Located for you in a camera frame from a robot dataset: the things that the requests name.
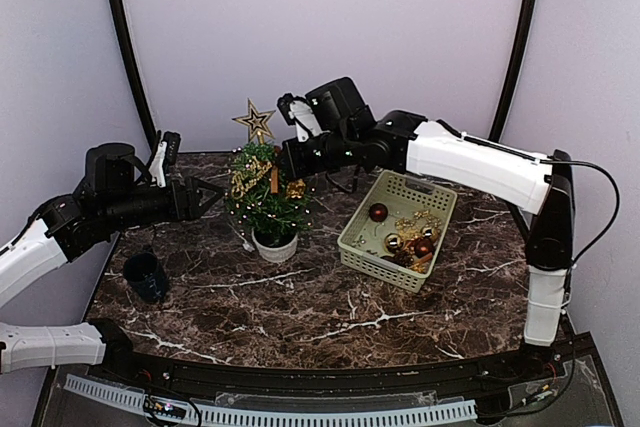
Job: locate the gold tinsel garland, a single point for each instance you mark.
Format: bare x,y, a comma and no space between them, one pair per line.
409,228

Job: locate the beige perforated plastic basket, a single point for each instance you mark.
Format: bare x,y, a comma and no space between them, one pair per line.
361,243

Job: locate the black frame post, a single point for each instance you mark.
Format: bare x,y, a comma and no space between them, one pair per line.
119,19
513,70

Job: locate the gold merry christmas sign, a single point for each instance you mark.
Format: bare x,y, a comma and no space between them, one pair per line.
249,174

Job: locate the gold bauble ornament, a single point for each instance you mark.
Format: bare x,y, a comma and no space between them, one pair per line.
393,243
432,233

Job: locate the right black frame post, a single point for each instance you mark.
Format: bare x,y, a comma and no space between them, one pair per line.
513,70

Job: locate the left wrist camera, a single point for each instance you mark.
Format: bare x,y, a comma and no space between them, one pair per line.
172,141

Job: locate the brown pine cone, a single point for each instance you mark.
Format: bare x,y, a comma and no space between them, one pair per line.
403,258

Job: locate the brown ribbon cinnamon stick ornament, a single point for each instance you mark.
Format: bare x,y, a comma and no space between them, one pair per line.
274,176

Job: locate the small green christmas tree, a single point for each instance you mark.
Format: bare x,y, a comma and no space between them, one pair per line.
273,222

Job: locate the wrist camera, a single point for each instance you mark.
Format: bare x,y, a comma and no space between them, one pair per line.
172,141
284,104

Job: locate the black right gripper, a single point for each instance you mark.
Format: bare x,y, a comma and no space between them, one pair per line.
294,167

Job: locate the left black frame post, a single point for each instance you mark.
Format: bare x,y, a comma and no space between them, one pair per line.
119,19

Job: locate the gold star tree topper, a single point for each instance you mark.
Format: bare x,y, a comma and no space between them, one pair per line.
257,123

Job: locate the black front table rail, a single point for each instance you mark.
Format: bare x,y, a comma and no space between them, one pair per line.
482,376

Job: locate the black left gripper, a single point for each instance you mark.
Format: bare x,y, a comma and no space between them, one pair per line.
189,209

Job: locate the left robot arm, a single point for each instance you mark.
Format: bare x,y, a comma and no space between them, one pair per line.
118,191

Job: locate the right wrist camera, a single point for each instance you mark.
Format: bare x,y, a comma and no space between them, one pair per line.
284,104

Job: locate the grey slotted cable duct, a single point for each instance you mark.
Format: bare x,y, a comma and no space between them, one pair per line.
253,410

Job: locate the dark blue cup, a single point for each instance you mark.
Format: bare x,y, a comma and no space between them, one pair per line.
146,276

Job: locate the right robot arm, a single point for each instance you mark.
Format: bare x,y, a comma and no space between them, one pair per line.
335,128

